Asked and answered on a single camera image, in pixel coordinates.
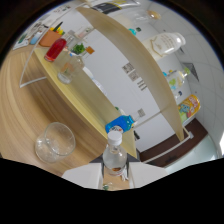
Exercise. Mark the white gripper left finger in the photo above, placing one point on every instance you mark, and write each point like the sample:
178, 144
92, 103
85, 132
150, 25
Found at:
85, 175

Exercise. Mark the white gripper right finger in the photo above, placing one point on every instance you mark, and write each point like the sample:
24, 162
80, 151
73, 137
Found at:
146, 173

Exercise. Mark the clear bottle with red label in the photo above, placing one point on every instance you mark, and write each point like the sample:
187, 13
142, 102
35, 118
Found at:
115, 156

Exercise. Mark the clear drinking glass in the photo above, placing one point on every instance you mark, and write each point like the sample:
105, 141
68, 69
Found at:
55, 143

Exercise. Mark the clear bottle with green cap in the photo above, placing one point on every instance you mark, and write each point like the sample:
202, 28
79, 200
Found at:
176, 80

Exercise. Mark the clear bottle with orange cap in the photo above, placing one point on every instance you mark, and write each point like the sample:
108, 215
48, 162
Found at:
68, 70

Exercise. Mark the two-tier wooden shelf rack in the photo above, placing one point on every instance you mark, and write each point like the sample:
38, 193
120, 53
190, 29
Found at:
133, 56

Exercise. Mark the green potted plant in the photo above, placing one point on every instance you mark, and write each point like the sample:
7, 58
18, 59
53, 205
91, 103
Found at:
79, 49

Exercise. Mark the red liquid bottle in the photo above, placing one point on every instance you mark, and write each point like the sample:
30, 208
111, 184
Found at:
55, 50

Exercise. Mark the large white bottle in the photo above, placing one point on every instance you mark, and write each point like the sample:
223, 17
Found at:
163, 45

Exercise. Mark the orange pot with fruit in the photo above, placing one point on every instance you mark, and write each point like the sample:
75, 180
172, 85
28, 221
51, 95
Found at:
50, 37

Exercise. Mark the teal green bottle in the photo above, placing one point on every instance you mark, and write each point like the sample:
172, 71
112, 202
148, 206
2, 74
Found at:
134, 31

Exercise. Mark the small light blue bottle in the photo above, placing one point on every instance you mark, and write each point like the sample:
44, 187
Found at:
36, 37

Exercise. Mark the white scale tray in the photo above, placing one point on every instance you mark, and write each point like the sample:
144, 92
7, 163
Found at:
20, 41

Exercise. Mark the glass jar with cork lid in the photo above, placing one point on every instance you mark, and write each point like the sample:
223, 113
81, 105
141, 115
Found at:
148, 16

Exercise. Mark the grey wall poster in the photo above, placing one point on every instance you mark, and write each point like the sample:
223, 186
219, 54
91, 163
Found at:
127, 68
133, 76
141, 85

